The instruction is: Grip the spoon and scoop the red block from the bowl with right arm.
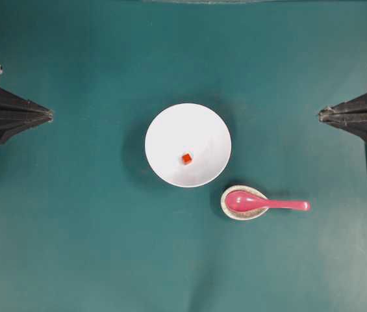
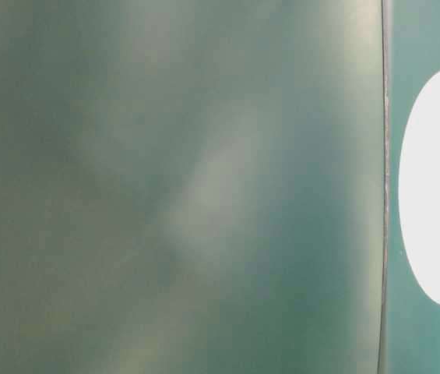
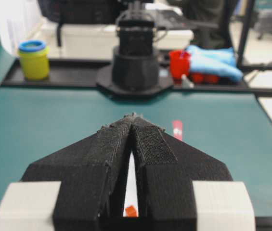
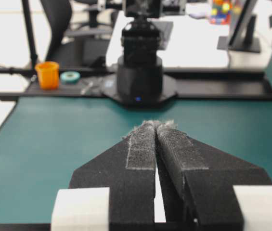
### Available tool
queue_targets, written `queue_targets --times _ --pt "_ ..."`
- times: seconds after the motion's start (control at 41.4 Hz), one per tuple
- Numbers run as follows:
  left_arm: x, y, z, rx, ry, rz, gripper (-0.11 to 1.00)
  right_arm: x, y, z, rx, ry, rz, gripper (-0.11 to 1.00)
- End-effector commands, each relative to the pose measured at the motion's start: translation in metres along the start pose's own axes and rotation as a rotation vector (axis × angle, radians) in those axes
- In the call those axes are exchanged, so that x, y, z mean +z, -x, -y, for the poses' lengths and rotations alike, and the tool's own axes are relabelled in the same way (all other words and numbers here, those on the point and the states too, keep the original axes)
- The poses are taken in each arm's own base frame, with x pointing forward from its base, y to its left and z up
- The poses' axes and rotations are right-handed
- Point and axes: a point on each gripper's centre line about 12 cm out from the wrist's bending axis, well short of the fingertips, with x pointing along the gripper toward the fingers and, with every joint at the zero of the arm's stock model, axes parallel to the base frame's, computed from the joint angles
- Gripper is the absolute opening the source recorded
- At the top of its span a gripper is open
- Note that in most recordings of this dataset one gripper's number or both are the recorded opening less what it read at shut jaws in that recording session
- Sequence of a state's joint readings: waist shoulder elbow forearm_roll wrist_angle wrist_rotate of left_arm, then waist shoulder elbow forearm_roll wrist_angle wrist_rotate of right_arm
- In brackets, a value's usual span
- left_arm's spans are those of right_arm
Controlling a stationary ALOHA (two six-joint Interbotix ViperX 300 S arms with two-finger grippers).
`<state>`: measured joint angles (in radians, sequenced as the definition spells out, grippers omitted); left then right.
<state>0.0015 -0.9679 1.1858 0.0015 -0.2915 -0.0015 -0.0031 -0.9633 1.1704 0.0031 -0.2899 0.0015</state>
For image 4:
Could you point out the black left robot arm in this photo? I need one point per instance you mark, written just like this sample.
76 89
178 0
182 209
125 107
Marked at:
139 79

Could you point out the black table edge rail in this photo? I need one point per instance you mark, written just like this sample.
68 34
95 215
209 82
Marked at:
241 86

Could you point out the teal tape roll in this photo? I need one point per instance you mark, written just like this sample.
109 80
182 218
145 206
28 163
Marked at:
70 77

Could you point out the black computer monitor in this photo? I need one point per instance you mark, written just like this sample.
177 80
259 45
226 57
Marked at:
241 31

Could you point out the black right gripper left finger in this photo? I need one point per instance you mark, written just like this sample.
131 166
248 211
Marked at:
115 190

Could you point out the orange plastic cup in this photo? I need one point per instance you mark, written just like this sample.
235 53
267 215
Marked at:
48 75

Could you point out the colourful toy box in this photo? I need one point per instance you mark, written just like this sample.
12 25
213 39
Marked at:
221 11

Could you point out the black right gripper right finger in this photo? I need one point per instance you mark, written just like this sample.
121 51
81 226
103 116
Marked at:
206 188

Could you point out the black metal stand pole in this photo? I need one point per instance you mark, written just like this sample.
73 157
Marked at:
29 32

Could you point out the black office chair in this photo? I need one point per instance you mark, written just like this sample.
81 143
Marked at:
76 44

